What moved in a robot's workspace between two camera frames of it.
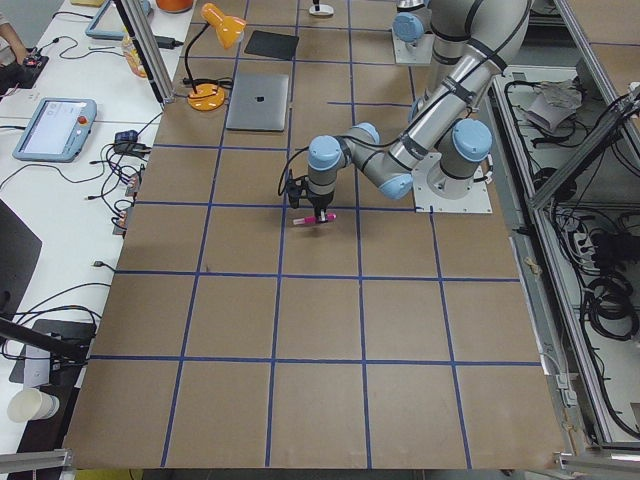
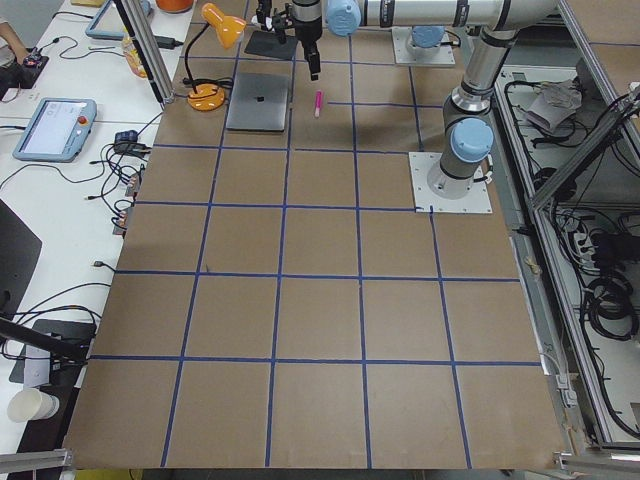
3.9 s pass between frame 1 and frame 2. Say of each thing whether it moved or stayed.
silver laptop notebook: stayed
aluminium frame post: stayed
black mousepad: stayed
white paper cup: stayed
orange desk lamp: stayed
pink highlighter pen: moved
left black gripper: moved
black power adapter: stayed
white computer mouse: moved
